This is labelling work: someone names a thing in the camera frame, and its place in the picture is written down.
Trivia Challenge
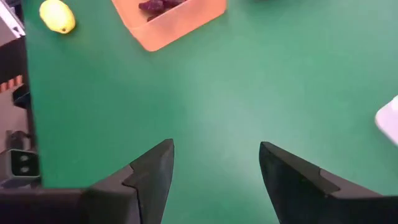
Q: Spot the dark purple eggplant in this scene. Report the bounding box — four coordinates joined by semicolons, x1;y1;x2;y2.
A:
163;0;188;9

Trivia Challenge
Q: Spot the orange plastic bin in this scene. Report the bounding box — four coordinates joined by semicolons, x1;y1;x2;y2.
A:
111;0;228;52

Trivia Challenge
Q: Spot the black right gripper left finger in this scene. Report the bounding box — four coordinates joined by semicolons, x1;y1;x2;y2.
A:
0;138;175;224

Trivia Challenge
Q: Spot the clear plastic bin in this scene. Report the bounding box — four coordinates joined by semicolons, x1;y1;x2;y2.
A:
374;95;398;147

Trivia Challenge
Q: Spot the aluminium extrusion rail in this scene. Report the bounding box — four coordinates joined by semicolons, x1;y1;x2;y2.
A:
0;0;26;38

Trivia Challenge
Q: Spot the yellow lemon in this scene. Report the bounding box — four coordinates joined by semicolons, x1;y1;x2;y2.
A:
39;0;76;34

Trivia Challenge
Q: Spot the grey two-lens camera box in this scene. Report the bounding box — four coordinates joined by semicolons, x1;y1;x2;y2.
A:
0;148;41;187

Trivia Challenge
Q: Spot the black mat with orange stripes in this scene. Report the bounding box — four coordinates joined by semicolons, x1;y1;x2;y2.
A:
0;74;24;94

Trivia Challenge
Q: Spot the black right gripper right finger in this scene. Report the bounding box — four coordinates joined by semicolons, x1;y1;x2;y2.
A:
259;141;398;224

